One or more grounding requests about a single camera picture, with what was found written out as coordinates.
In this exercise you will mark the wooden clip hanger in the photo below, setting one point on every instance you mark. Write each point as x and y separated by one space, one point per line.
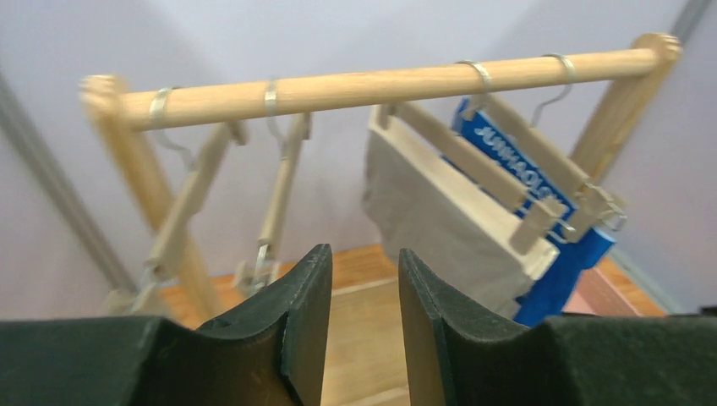
249 280

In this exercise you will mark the empty wooden hanger far left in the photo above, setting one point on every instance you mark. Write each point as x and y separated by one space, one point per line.
171 256

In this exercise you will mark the wooden clothes rack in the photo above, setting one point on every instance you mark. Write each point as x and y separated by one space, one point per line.
155 174

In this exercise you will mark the wooden hanger with blue underwear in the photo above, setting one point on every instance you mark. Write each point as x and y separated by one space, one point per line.
593 205

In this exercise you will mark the blue underwear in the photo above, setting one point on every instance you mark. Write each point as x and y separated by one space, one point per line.
552 291

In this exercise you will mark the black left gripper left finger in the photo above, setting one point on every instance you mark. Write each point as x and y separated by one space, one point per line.
268 350

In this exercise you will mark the wooden hanger with grey underwear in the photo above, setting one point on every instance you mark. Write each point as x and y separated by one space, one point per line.
491 198

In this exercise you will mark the pink plastic basket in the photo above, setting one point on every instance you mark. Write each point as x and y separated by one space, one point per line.
595 295

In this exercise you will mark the aluminium frame rail left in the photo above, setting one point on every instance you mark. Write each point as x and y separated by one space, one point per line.
23 136

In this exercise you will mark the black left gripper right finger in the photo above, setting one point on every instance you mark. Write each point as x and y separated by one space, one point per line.
460 353

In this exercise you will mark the grey underwear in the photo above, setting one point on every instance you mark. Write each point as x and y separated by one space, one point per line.
411 213

